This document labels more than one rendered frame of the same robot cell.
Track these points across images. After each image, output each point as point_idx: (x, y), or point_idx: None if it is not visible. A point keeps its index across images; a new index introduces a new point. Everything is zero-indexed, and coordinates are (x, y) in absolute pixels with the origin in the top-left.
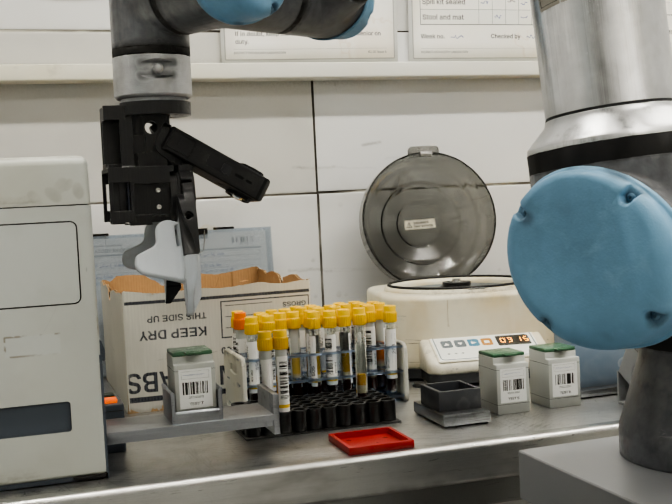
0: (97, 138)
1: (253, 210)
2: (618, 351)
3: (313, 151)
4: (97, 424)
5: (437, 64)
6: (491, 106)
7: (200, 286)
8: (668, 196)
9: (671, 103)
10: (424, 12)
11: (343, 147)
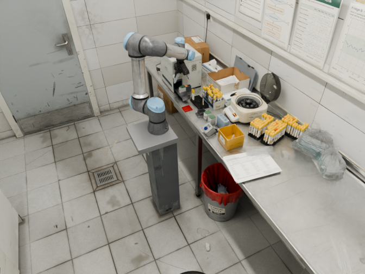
0: (244, 42)
1: (259, 67)
2: (221, 125)
3: (269, 61)
4: (172, 88)
5: (288, 56)
6: (302, 72)
7: (175, 81)
8: (132, 100)
9: (135, 94)
10: (294, 42)
11: (274, 63)
